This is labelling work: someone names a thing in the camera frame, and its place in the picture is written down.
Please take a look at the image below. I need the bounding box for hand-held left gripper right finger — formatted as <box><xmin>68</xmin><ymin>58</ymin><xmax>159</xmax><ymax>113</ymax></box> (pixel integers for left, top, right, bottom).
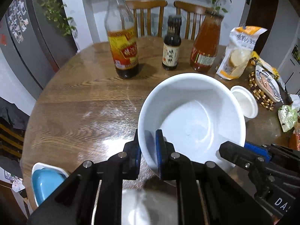
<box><xmin>155</xmin><ymin>129</ymin><xmax>275</xmax><ymax>225</ymax></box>

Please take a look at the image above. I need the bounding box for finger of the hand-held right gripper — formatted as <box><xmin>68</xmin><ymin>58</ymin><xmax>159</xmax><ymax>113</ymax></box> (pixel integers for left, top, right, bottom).
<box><xmin>244</xmin><ymin>142</ymin><xmax>273</xmax><ymax>163</ymax></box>
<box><xmin>219</xmin><ymin>141</ymin><xmax>266</xmax><ymax>170</ymax></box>

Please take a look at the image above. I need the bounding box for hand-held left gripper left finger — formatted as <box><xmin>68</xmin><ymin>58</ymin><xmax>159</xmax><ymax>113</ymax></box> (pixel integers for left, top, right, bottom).
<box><xmin>27</xmin><ymin>129</ymin><xmax>142</xmax><ymax>225</ymax></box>

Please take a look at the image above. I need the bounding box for medium white bowl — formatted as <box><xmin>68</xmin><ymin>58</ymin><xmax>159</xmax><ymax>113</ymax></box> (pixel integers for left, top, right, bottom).
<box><xmin>137</xmin><ymin>73</ymin><xmax>246</xmax><ymax>184</ymax></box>

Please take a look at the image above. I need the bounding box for small white bowl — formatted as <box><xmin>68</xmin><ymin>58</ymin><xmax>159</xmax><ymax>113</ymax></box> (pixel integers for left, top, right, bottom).
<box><xmin>230</xmin><ymin>85</ymin><xmax>259</xmax><ymax>123</ymax></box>

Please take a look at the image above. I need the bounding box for large grey-white bowl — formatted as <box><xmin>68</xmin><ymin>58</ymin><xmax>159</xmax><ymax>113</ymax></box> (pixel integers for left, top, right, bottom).
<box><xmin>121</xmin><ymin>189</ymin><xmax>179</xmax><ymax>225</ymax></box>

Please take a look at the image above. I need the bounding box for blue patterned rectangular plate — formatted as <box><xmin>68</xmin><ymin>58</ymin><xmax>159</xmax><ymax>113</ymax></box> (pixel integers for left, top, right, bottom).
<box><xmin>31</xmin><ymin>162</ymin><xmax>70</xmax><ymax>207</ymax></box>

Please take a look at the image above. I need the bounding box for green tissue pack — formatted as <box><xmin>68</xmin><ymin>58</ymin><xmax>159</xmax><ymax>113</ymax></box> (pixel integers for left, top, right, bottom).
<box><xmin>278</xmin><ymin>94</ymin><xmax>300</xmax><ymax>133</ymax></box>

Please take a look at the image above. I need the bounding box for wooden bead basket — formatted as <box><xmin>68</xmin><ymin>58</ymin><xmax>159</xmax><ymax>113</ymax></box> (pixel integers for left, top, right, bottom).
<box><xmin>248</xmin><ymin>71</ymin><xmax>282</xmax><ymax>111</ymax></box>

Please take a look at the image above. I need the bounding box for white rectangular dish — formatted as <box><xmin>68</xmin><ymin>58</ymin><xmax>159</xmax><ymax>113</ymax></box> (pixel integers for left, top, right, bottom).
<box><xmin>255</xmin><ymin>66</ymin><xmax>282</xmax><ymax>103</ymax></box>

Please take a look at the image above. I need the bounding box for yellow snack packet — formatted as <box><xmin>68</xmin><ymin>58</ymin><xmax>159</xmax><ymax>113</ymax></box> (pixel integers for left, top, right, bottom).
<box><xmin>250</xmin><ymin>52</ymin><xmax>287</xmax><ymax>92</ymax></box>

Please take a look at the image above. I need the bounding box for flour bag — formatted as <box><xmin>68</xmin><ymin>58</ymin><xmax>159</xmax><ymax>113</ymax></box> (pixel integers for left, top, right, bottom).
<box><xmin>216</xmin><ymin>26</ymin><xmax>268</xmax><ymax>80</ymax></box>

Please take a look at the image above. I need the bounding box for white cabinet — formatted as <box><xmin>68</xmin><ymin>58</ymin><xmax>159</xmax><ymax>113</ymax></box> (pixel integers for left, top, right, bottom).
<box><xmin>277</xmin><ymin>44</ymin><xmax>300</xmax><ymax>76</ymax></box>

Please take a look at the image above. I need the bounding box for small dark sauce bottle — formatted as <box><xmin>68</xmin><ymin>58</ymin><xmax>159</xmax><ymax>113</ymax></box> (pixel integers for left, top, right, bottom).
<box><xmin>162</xmin><ymin>15</ymin><xmax>183</xmax><ymax>71</ymax></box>

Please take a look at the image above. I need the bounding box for yellow-capped vinegar bottle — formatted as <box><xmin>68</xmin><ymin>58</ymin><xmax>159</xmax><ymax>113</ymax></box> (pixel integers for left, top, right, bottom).
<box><xmin>104</xmin><ymin>0</ymin><xmax>140</xmax><ymax>80</ymax></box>

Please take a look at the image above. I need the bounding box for orange sauce jar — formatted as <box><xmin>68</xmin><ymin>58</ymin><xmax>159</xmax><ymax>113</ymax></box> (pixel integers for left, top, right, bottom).
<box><xmin>190</xmin><ymin>9</ymin><xmax>223</xmax><ymax>73</ymax></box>

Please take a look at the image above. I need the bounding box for pale patterned bag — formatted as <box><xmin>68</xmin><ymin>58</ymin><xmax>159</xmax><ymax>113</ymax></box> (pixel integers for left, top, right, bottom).
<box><xmin>4</xmin><ymin>167</ymin><xmax>27</xmax><ymax>193</ymax></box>

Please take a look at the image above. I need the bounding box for cloth-draped wooden chair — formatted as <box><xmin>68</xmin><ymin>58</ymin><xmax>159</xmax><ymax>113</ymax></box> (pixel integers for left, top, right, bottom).
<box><xmin>0</xmin><ymin>122</ymin><xmax>24</xmax><ymax>161</ymax></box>

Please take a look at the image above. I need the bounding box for dark brown door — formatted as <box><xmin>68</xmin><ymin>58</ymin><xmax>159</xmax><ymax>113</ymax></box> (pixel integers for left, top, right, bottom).
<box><xmin>245</xmin><ymin>0</ymin><xmax>280</xmax><ymax>55</ymax></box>

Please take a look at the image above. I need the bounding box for grey refrigerator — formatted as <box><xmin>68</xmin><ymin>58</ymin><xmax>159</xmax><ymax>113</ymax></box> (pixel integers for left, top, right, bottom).
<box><xmin>0</xmin><ymin>0</ymin><xmax>79</xmax><ymax>97</ymax></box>

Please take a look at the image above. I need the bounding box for wooden dining chair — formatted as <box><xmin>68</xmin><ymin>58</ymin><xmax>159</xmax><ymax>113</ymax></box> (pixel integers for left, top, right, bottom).
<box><xmin>173</xmin><ymin>1</ymin><xmax>209</xmax><ymax>40</ymax></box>
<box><xmin>125</xmin><ymin>0</ymin><xmax>168</xmax><ymax>38</ymax></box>

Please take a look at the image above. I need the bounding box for hanging vine plant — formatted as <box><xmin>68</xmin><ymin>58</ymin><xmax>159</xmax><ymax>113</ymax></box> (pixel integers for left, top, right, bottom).
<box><xmin>32</xmin><ymin>0</ymin><xmax>78</xmax><ymax>38</ymax></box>

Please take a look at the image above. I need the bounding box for group of fridge photo magnets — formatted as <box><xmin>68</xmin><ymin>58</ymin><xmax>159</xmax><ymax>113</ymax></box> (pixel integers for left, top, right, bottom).
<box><xmin>7</xmin><ymin>0</ymin><xmax>30</xmax><ymax>44</ymax></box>

